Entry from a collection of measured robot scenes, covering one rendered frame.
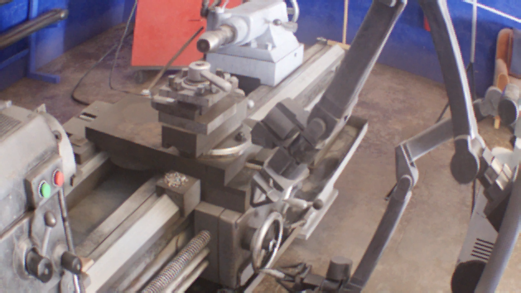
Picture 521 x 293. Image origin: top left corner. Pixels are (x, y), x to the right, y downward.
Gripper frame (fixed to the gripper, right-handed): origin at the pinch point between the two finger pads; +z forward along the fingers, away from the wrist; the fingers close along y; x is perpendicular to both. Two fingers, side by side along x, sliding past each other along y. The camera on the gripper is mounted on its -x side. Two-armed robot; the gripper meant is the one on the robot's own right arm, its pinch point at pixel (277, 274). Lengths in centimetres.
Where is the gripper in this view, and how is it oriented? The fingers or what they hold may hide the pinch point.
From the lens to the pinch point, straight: 186.8
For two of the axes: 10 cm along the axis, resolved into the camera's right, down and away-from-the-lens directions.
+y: -0.1, 8.1, 5.8
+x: 3.9, -5.4, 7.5
